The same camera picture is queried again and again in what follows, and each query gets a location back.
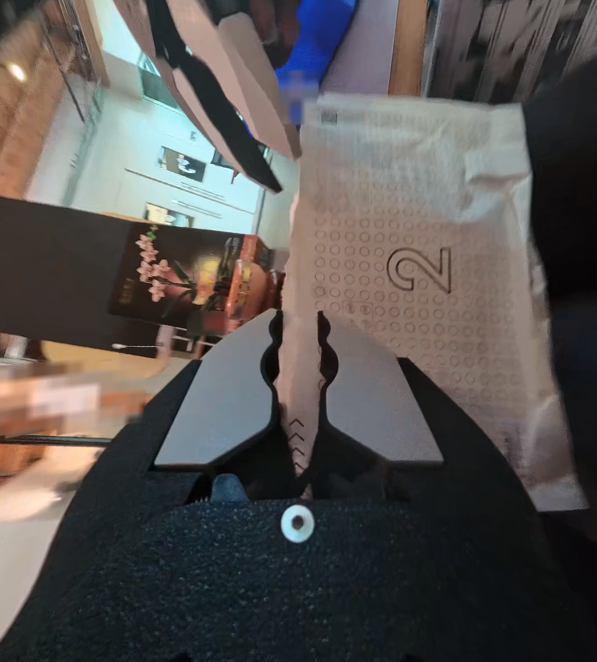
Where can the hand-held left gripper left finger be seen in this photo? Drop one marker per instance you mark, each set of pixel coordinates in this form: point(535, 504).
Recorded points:
point(215, 408)

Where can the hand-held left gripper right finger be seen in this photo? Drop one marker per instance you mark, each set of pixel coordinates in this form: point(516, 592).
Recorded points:
point(376, 408)

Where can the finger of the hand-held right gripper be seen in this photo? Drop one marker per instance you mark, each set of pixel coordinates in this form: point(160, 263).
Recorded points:
point(236, 67)
point(135, 26)

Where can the white paper bag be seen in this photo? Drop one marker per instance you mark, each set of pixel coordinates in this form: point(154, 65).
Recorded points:
point(433, 207)

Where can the blue plastic bin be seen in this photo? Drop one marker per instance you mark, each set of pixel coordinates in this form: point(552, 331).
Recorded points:
point(324, 31)

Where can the black orchid print box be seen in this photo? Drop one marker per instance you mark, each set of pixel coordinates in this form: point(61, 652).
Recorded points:
point(45, 269)

